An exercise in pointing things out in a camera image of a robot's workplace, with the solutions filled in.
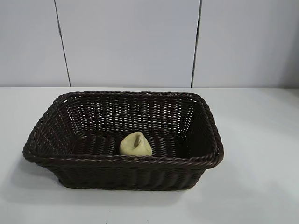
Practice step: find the pale yellow egg yolk pastry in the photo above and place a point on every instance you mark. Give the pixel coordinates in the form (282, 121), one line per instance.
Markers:
(135, 147)

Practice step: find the dark brown wicker basket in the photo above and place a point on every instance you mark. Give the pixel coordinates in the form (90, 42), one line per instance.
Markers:
(116, 170)

